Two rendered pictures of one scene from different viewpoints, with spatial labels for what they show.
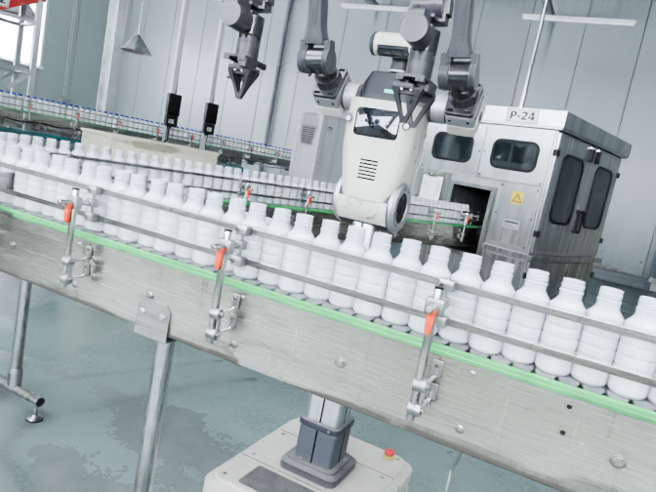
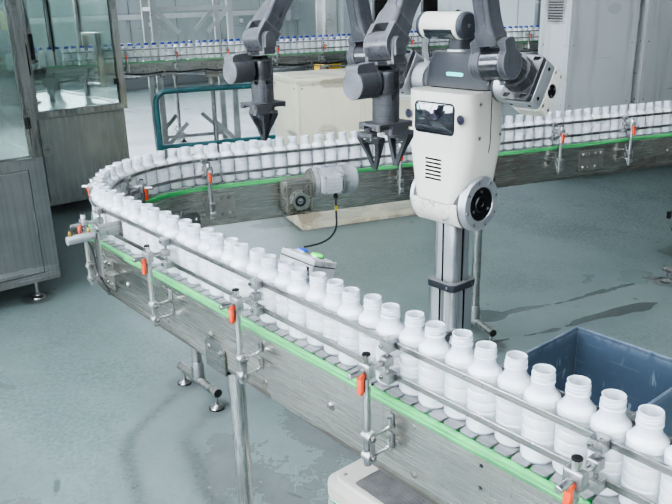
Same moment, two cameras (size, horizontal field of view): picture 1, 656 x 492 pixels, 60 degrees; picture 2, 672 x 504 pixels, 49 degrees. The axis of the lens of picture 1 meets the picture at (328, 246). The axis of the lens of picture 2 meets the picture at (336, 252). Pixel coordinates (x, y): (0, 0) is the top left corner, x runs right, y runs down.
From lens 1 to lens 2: 0.86 m
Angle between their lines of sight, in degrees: 27
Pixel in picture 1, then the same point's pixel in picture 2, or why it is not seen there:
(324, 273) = (316, 324)
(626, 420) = (521, 483)
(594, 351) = (501, 416)
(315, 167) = (571, 52)
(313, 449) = not seen: hidden behind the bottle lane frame
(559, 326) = (472, 390)
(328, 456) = not seen: hidden behind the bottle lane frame
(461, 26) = (480, 13)
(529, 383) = (451, 441)
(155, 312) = (215, 350)
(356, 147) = (420, 145)
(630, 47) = not seen: outside the picture
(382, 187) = (448, 188)
